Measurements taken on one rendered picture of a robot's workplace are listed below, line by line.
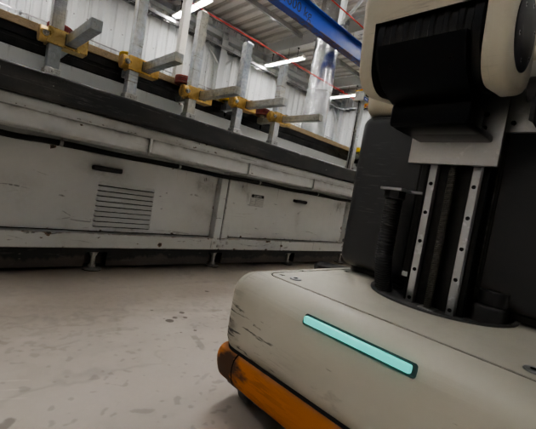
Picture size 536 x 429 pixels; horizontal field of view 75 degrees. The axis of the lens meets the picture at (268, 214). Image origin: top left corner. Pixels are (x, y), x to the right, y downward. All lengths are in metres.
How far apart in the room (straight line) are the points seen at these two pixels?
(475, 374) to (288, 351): 0.28
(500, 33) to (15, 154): 1.46
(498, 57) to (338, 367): 0.48
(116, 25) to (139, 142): 8.06
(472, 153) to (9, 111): 1.24
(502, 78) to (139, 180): 1.44
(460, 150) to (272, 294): 0.44
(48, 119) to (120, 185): 0.45
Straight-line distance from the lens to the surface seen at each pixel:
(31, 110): 1.36
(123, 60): 1.44
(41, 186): 1.60
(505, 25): 0.59
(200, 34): 1.62
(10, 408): 0.83
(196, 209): 1.87
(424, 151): 0.77
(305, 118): 1.77
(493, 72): 0.59
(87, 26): 1.19
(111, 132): 1.42
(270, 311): 0.66
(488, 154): 0.74
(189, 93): 1.53
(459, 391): 0.51
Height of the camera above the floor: 0.44
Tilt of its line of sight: 3 degrees down
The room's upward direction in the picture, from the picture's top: 10 degrees clockwise
